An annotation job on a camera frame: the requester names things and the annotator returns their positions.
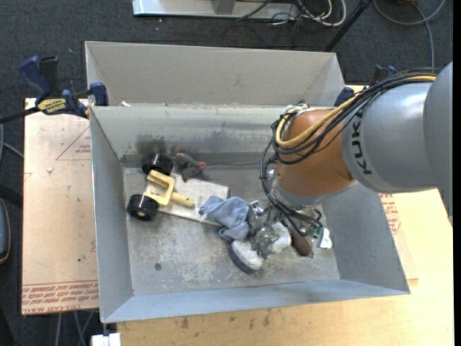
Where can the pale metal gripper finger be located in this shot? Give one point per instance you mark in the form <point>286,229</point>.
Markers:
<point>266,241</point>
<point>256,208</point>

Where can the white and grey shoe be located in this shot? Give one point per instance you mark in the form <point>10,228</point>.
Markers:
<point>248,256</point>

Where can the blue-grey cloth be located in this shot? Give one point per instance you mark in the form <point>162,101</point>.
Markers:
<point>232,213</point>

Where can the pale flat block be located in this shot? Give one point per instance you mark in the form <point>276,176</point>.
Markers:
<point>201,193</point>

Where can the grey tool with red tip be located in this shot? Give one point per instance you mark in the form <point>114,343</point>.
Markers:
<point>187,166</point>

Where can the yellow toy with black wheels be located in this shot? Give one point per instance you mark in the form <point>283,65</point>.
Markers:
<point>160,189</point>

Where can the grey metal bin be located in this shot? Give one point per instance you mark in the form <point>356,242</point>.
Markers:
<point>201,81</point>

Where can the brown cardboard board, red print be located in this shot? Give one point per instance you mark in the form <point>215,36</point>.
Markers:
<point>57,211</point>

